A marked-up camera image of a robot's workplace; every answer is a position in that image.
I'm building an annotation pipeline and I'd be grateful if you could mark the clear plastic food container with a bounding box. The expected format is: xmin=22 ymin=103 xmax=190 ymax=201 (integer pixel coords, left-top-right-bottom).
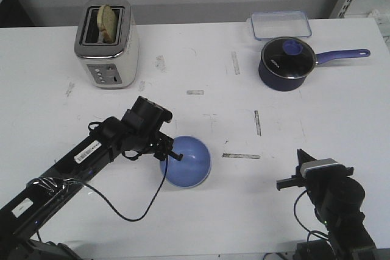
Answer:
xmin=248 ymin=10 xmax=312 ymax=40

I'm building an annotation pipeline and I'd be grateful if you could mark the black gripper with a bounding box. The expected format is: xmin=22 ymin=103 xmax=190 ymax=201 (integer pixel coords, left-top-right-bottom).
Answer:
xmin=121 ymin=96 xmax=183 ymax=161
xmin=276 ymin=149 xmax=354 ymax=191

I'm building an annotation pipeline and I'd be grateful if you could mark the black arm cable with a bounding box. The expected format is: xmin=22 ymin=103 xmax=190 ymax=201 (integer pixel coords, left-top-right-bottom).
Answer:
xmin=82 ymin=147 xmax=171 ymax=222
xmin=292 ymin=189 xmax=330 ymax=239

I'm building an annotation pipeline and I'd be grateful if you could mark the blue saucepan with handle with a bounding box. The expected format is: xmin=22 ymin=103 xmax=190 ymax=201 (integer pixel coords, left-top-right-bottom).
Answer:
xmin=258 ymin=37 xmax=371 ymax=91

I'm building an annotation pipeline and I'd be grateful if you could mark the cream two-slot toaster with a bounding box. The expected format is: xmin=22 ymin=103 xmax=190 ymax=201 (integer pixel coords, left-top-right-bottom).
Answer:
xmin=74 ymin=0 xmax=140 ymax=89

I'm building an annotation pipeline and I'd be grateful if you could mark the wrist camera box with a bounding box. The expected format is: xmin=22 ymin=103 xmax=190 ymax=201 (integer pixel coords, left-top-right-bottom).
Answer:
xmin=300 ymin=158 xmax=339 ymax=178

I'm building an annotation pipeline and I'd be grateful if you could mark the glass pot lid blue knob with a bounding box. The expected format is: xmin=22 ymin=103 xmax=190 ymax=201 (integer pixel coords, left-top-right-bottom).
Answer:
xmin=261 ymin=37 xmax=316 ymax=79

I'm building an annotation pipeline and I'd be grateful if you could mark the blue bowl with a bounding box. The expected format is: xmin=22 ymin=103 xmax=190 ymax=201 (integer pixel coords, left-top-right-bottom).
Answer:
xmin=160 ymin=136 xmax=211 ymax=188

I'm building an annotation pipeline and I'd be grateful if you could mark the bread slice in toaster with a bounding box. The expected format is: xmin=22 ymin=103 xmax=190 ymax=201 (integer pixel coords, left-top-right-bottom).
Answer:
xmin=96 ymin=5 xmax=118 ymax=43

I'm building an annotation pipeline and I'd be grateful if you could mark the black object top left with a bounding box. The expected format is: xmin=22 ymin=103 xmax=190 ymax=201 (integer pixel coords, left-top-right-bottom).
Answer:
xmin=1 ymin=0 xmax=35 ymax=28

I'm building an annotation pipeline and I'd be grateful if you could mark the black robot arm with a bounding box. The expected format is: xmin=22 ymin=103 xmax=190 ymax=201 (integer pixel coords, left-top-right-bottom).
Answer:
xmin=277 ymin=149 xmax=379 ymax=259
xmin=1 ymin=96 xmax=182 ymax=240

